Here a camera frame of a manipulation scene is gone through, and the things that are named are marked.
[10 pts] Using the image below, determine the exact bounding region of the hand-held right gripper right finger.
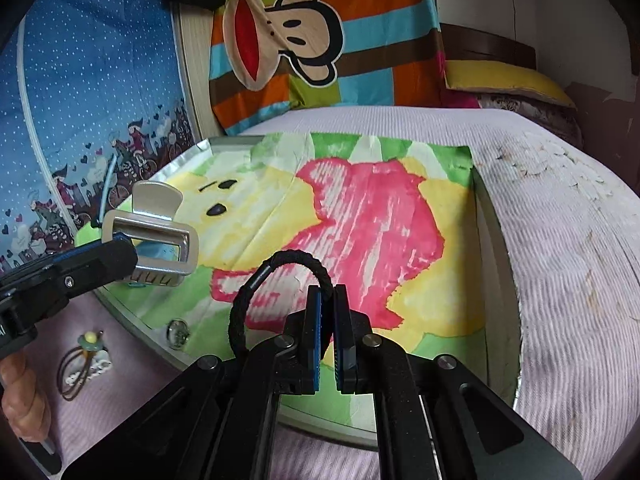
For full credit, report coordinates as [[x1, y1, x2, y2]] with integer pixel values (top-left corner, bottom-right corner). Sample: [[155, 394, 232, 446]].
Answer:
[[334, 284, 583, 480]]

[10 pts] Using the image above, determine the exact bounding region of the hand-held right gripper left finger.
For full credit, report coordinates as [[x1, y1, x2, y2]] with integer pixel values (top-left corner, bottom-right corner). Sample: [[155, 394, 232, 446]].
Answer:
[[65, 285, 331, 480]]

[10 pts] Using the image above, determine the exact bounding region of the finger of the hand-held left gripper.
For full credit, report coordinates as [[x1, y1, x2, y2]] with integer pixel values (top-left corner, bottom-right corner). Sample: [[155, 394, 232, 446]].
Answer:
[[0, 231, 129, 287], [49, 241, 139, 297]]

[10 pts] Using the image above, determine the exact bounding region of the brown beaded hair tie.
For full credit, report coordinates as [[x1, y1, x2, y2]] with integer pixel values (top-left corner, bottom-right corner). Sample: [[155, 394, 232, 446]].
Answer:
[[56, 330, 107, 402]]

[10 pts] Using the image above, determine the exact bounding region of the silver hair claw clip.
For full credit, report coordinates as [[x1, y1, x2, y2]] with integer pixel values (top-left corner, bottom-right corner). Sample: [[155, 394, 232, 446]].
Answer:
[[101, 180, 200, 289]]

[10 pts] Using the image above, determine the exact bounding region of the black braided hair tie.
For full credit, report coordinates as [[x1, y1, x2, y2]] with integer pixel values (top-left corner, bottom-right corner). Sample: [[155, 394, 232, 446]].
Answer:
[[227, 251, 333, 361]]

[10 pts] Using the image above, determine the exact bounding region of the colourful cartoon tray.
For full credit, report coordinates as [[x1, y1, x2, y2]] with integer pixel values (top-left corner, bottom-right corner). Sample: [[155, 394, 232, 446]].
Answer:
[[75, 132, 524, 451]]

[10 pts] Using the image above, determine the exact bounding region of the person's left hand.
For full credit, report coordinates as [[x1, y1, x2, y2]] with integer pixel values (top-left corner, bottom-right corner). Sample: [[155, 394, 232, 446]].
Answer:
[[0, 352, 52, 444]]

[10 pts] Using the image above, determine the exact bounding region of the colourful painted paper liner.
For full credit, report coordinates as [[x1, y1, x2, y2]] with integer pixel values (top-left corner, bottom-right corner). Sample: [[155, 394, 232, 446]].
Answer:
[[77, 132, 490, 435]]

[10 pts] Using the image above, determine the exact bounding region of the blue dotted printed cloth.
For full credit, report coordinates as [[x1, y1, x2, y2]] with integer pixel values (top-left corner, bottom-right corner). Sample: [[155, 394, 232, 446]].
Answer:
[[0, 0, 201, 281]]

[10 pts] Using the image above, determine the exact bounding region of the beige wooden board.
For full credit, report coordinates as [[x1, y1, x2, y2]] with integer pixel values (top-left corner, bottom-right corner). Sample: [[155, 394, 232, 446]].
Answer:
[[170, 4, 222, 142]]

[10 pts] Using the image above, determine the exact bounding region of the magenta pillow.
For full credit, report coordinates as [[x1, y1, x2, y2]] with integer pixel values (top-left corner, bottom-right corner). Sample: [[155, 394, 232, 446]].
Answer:
[[439, 54, 482, 109]]

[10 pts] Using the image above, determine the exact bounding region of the patterned pillow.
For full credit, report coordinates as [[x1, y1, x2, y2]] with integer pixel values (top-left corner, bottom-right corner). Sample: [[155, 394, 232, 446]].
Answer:
[[475, 92, 584, 147]]

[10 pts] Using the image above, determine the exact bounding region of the yellow pillow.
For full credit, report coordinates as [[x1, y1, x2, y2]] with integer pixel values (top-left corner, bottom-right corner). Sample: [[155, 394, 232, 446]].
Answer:
[[445, 60, 577, 109]]

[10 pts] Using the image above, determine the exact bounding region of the striped monkey print blanket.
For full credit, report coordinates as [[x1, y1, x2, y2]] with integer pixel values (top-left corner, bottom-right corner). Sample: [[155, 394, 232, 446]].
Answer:
[[207, 0, 449, 136]]

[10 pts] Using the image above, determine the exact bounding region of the dark wooden headboard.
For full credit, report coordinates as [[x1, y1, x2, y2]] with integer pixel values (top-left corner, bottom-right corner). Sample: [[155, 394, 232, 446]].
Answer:
[[439, 22, 539, 74]]

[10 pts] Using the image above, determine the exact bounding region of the white charm hair tie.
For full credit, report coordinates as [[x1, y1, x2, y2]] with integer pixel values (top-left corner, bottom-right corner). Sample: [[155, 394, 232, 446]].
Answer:
[[70, 354, 114, 383]]

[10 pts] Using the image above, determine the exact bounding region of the small silver ring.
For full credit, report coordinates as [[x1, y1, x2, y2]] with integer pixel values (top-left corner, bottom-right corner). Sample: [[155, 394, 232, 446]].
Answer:
[[167, 318, 190, 349]]

